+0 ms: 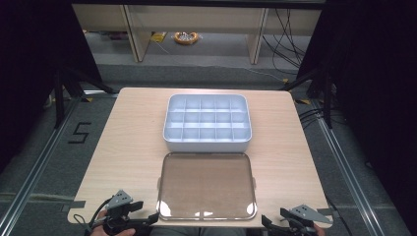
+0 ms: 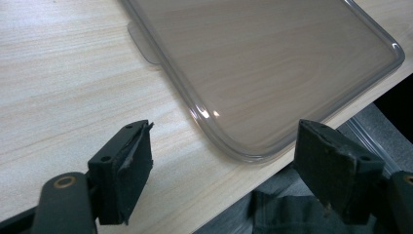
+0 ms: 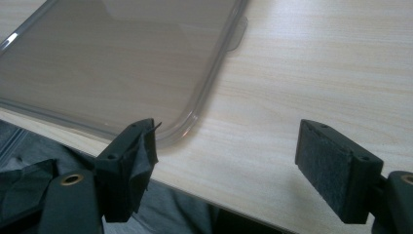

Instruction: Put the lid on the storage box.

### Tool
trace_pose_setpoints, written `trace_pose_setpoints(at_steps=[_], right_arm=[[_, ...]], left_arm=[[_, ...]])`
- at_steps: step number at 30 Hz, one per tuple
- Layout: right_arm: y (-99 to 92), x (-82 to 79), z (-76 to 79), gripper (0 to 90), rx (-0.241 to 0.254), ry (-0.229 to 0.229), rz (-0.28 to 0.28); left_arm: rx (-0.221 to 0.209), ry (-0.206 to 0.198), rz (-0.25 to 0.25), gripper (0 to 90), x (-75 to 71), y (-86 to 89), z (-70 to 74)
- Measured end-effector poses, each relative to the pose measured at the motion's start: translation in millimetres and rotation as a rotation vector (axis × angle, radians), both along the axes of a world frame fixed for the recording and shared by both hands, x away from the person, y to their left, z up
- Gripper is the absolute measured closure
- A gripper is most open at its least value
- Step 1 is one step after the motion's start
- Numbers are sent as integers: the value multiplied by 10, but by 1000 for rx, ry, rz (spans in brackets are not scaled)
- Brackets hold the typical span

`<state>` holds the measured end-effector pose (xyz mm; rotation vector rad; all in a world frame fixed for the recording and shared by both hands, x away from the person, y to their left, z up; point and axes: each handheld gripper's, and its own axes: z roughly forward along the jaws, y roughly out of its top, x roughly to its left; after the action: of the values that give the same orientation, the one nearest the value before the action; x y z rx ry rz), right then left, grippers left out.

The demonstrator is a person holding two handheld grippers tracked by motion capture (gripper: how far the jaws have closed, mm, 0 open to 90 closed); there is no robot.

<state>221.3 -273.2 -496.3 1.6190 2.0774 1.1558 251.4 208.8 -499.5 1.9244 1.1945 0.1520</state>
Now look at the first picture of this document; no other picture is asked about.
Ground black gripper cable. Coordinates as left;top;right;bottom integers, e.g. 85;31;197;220
72;197;113;236

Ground clear plastic box lid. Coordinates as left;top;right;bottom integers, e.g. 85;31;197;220
155;151;259;221

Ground black curtain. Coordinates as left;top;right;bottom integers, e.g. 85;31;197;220
0;0;103;173
295;0;417;228

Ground metal floor rail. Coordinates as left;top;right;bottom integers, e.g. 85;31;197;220
314;99;386;236
0;97;83;236

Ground yellow flat item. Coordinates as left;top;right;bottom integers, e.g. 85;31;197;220
149;31;168;43

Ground bundle of black cables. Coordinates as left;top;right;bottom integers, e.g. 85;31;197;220
261;8;313;76

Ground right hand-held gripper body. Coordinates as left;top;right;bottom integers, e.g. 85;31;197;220
277;204;334;236

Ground person's left hand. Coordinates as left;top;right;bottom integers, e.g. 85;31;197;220
89;209;137;236

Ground black tripod stand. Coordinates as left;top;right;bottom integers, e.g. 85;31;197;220
278;66;336;130
53;64;120;130

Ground black floor cables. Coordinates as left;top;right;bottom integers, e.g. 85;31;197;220
297;106;329;128

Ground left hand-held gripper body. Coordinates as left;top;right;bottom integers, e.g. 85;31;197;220
97;189;150;236

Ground white divided storage box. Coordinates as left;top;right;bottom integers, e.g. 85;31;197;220
162;93;253;153

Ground orange cable reel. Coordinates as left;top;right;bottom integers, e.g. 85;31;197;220
172;30;201;46

